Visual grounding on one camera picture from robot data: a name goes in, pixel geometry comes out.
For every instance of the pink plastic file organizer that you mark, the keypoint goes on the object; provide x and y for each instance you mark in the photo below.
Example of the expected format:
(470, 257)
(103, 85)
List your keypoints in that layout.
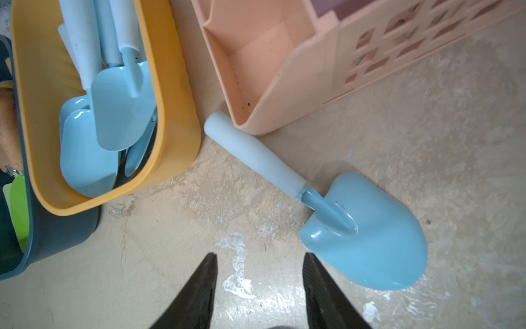
(278, 61)

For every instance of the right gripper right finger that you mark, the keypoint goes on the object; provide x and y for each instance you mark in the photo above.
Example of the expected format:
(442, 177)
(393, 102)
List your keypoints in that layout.
(326, 305)

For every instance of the dark teal storage box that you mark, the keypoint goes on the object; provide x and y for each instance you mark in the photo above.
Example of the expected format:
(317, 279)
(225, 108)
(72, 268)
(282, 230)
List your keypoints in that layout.
(49, 234)

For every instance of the yellow storage box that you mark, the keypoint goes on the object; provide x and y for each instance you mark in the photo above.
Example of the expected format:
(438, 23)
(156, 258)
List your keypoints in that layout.
(46, 78)

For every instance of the blue shovel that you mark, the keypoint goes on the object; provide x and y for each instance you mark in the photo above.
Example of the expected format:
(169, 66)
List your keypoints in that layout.
(109, 46)
(87, 168)
(123, 97)
(136, 152)
(357, 228)
(75, 103)

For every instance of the green shovel wooden handle hidden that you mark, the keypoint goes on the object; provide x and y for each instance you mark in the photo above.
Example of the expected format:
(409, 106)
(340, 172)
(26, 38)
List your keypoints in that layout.
(11, 150)

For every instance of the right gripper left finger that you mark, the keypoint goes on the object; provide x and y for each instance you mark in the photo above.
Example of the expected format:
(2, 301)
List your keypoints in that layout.
(193, 306)

